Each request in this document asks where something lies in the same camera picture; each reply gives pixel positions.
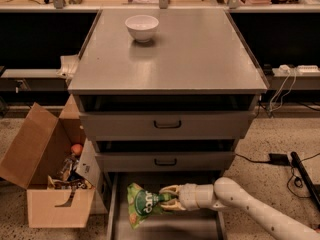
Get orange ball in box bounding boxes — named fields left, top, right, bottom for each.
left=71, top=144, right=83, bottom=157

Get top grey drawer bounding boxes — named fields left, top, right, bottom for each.
left=80, top=111, right=254, bottom=141

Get grey drawer cabinet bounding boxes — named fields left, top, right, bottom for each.
left=67, top=7, right=270, bottom=240

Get white ceramic bowl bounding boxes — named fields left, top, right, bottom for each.
left=125, top=15, right=159, bottom=42

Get middle grey drawer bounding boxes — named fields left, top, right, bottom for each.
left=95, top=151, right=235, bottom=172

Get bottom grey open drawer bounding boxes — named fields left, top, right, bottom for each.
left=106, top=171, right=227, bottom=240

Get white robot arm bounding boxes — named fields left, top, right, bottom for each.
left=160, top=177, right=320, bottom=240

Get snack packets in box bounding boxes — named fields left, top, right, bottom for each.
left=47, top=154, right=93, bottom=190

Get white power strip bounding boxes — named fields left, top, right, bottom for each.
left=297, top=65, right=320, bottom=74

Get black power adapter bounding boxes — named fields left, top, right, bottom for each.
left=269, top=153, right=290, bottom=166

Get green rice chip bag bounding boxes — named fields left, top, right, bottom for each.
left=127, top=183, right=174, bottom=229

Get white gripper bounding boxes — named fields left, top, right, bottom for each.
left=159, top=183, right=217, bottom=211

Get open cardboard box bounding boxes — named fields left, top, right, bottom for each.
left=0, top=98, right=108, bottom=228

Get black bar on floor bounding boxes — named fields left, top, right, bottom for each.
left=290, top=152, right=320, bottom=212

